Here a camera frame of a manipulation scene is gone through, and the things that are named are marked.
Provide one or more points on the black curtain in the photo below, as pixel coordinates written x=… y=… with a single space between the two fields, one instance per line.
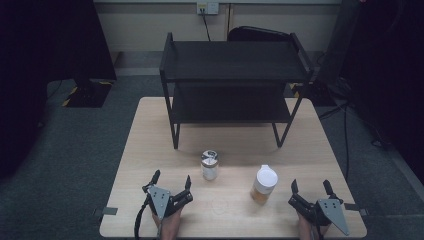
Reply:
x=40 y=50
x=390 y=66

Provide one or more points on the person's left hand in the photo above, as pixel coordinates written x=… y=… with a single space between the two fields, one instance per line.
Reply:
x=170 y=228

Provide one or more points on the person's right hand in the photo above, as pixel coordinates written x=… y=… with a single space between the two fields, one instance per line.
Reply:
x=308 y=231

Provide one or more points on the black stand base striped tape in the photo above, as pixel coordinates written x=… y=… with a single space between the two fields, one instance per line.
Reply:
x=316 y=95
x=88 y=95

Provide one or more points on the white wall outlet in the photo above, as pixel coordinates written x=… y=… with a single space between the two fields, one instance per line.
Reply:
x=207 y=7

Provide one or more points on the grey hanging cloth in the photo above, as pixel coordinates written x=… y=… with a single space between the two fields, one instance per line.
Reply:
x=340 y=40

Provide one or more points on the grey table bracket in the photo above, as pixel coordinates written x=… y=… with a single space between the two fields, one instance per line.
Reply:
x=355 y=207
x=109 y=210

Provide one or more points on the amber plastic jar white lid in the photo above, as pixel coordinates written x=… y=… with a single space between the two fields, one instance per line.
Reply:
x=265 y=180

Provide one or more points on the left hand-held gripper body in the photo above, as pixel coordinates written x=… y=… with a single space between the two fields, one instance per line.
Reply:
x=160 y=200

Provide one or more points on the black two-tier shelf rack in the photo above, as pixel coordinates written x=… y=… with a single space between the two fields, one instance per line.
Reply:
x=233 y=60

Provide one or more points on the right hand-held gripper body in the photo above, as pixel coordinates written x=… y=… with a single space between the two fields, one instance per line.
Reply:
x=328 y=210

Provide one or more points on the small glass jar silver lid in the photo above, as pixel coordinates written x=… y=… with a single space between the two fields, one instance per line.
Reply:
x=209 y=170

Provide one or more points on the black chair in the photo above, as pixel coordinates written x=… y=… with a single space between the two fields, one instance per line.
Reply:
x=253 y=34

